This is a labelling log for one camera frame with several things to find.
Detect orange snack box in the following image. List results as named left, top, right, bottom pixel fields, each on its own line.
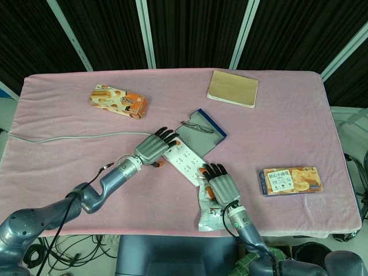
left=88, top=83, right=149, bottom=120

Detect aluminium partition post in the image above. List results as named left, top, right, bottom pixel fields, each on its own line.
left=0, top=80, right=20, bottom=100
left=229, top=0, right=259, bottom=70
left=136, top=0, right=156, bottom=69
left=47, top=0, right=93, bottom=71
left=320, top=28, right=368, bottom=81

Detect dark blue robot torso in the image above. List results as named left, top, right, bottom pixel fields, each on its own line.
left=114, top=235, right=239, bottom=276

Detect blue cookie box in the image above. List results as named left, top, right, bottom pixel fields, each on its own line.
left=258, top=166, right=323, bottom=197

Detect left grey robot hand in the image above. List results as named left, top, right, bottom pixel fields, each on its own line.
left=134, top=126, right=182, bottom=168

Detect green plaid cloth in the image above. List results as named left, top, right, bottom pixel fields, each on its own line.
left=232, top=244, right=291, bottom=276

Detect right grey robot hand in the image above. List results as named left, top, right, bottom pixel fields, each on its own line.
left=198, top=163, right=242, bottom=207

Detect white power strip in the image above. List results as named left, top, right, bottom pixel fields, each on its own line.
left=162, top=137, right=210, bottom=187

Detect brown notebook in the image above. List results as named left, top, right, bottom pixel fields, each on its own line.
left=206, top=70, right=259, bottom=109

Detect grey power strip cable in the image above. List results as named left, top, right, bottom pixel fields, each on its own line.
left=7, top=131, right=153, bottom=144

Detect silver snack bag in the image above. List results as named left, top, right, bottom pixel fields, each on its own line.
left=197, top=177, right=231, bottom=232

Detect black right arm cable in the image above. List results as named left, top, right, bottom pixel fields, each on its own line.
left=223, top=201, right=279, bottom=276

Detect thin-framed eyeglasses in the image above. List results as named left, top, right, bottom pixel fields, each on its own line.
left=180, top=120, right=215, bottom=135

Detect grey blue glasses case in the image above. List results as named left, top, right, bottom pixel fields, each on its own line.
left=174, top=108, right=228, bottom=158

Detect pink table cloth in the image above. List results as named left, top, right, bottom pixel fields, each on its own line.
left=0, top=69, right=362, bottom=238

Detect black bin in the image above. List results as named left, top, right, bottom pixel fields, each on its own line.
left=296, top=241, right=334, bottom=265

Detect black floor cables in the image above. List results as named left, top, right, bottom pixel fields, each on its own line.
left=22, top=234, right=120, bottom=276

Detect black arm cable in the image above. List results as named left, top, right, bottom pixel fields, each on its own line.
left=37, top=163, right=116, bottom=276
left=223, top=201, right=279, bottom=276

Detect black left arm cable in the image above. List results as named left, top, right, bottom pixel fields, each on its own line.
left=37, top=163, right=116, bottom=276

